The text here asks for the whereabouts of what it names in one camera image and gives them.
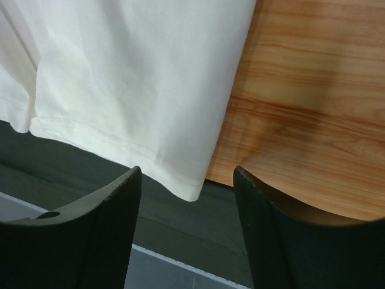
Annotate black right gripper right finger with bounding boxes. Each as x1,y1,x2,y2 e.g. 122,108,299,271
233,167,384,288

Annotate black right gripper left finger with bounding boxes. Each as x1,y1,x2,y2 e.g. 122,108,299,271
1,167,142,288

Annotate white t-shirt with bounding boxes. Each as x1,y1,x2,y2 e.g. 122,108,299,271
1,1,256,202

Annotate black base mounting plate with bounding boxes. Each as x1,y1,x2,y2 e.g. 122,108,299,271
1,122,252,287

